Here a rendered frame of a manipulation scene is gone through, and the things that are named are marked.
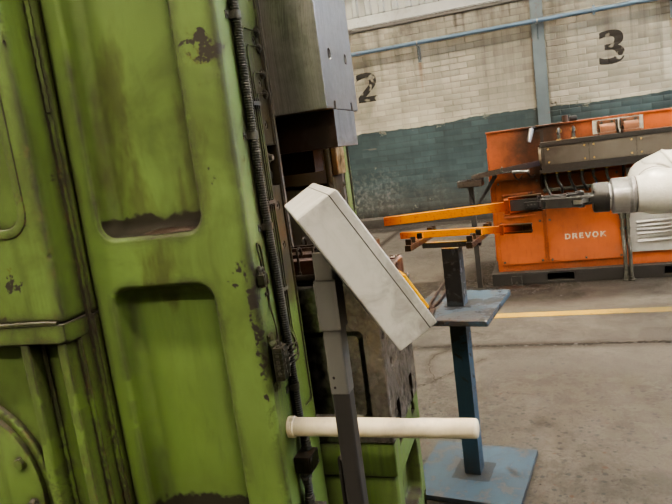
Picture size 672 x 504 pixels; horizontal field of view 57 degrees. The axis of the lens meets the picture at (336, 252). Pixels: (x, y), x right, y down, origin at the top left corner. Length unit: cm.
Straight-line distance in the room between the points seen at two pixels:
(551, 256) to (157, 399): 403
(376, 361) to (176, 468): 59
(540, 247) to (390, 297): 425
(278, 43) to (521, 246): 388
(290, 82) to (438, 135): 775
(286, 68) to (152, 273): 60
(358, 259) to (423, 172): 836
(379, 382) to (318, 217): 79
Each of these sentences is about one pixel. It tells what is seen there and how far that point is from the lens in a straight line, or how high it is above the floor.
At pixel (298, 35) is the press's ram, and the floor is 155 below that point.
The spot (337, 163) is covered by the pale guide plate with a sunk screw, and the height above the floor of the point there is 122.
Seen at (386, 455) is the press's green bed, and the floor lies 43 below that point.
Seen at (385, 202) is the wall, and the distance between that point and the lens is 949.
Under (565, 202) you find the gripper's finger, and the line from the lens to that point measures 162.
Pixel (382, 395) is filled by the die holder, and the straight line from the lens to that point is 169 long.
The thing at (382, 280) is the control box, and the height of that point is 104.
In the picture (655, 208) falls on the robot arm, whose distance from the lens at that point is 166.
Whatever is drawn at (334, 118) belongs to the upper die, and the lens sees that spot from 160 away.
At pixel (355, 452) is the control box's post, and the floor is 68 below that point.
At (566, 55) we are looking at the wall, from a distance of 924.
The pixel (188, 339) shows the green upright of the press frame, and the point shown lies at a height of 85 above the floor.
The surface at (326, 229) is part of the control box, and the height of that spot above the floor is 114.
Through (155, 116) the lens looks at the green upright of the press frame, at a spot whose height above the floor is 139.
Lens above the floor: 126
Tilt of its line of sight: 9 degrees down
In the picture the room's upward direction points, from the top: 8 degrees counter-clockwise
